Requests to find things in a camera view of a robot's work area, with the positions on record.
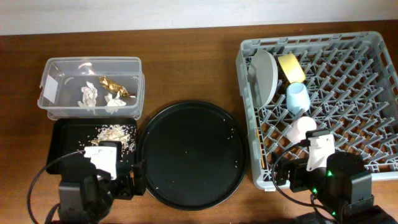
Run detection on pink plastic cup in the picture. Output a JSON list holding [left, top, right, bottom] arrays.
[[286, 116, 317, 144]]

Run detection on food scraps with rice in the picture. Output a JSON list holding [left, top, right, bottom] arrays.
[[77, 124, 136, 157]]

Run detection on wooden chopstick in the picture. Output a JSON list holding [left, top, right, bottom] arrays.
[[256, 128, 266, 170]]

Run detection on light blue plastic cup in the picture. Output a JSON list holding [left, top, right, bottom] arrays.
[[286, 83, 310, 114]]

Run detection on gold foil candy wrapper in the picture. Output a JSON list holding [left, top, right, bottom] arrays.
[[98, 77, 136, 98]]

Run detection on yellow plastic bowl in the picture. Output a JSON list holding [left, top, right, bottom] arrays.
[[277, 53, 305, 83]]

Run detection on pale grey round plate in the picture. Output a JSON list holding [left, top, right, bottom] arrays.
[[248, 50, 278, 108]]

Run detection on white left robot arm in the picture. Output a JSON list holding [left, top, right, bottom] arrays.
[[45, 152, 147, 223]]

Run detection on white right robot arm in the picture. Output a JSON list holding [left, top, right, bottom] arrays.
[[271, 152, 397, 223]]

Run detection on black rectangular waste tray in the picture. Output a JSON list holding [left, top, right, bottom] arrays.
[[47, 118, 137, 170]]

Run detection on clear plastic waste bin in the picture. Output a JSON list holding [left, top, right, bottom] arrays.
[[37, 57, 145, 120]]

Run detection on grey plastic dishwasher rack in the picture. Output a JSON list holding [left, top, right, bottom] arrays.
[[236, 32, 397, 191]]

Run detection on round black serving tray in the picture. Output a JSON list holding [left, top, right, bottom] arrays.
[[136, 101, 249, 211]]

